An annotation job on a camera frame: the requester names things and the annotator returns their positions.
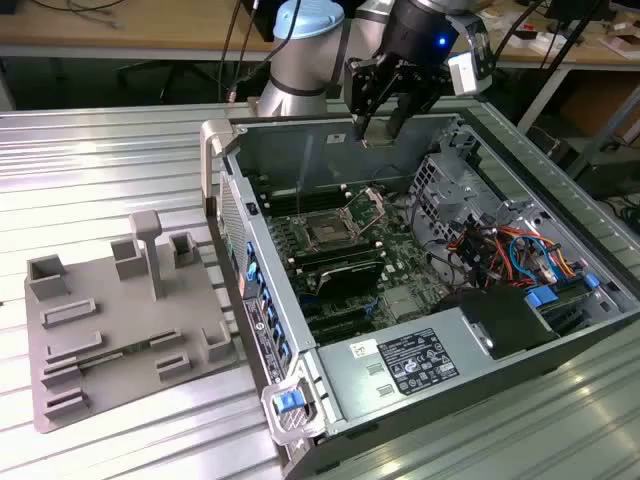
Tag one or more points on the black graphics card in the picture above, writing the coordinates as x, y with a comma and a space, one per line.
350, 280

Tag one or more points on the black RAM slot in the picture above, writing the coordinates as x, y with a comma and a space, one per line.
280, 203
280, 208
280, 198
280, 194

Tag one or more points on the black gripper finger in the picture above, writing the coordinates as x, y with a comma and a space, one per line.
362, 90
412, 95

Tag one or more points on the open PC case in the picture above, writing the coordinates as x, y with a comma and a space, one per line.
500, 390

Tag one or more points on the blue disk carrier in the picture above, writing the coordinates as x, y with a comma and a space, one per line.
542, 296

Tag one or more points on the white box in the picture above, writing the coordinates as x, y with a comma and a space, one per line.
542, 42

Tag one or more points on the black power supply label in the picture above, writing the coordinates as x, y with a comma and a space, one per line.
417, 362

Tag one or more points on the brown tray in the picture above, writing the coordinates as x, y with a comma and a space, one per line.
622, 45

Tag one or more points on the blue case latch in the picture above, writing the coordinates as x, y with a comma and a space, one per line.
287, 404

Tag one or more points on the metal drive cage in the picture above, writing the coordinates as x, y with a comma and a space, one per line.
450, 195

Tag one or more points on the white sticker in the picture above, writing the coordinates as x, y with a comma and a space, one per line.
364, 347

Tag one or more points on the black box under desk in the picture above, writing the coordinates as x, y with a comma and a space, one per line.
615, 175

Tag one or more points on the green RAM stick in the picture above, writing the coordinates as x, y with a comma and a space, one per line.
115, 356

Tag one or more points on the silver chipset heatsink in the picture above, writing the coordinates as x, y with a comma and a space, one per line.
404, 302

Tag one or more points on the black expansion slot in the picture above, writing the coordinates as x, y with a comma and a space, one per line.
345, 327
340, 312

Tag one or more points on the CPU socket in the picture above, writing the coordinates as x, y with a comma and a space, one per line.
325, 231

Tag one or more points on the wooden desk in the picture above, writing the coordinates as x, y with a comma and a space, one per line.
150, 25

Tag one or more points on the grey parts rack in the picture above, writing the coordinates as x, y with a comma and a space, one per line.
125, 310

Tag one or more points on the grey power supply unit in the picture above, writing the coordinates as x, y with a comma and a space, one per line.
350, 385

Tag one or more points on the green motherboard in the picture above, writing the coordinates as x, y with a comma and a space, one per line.
400, 260

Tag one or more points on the small blue clip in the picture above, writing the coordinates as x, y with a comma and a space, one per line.
591, 280

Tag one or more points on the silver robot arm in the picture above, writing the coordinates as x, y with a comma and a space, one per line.
300, 70

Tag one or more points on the black air duct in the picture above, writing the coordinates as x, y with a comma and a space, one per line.
505, 315

